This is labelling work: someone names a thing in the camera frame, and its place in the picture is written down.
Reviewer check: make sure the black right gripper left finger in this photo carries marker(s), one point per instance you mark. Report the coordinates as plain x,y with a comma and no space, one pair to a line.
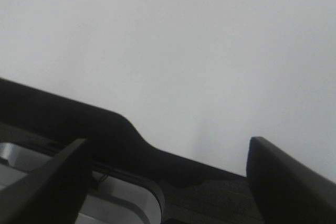
53,193

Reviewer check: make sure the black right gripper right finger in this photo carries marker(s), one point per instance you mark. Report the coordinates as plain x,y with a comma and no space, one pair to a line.
285,190

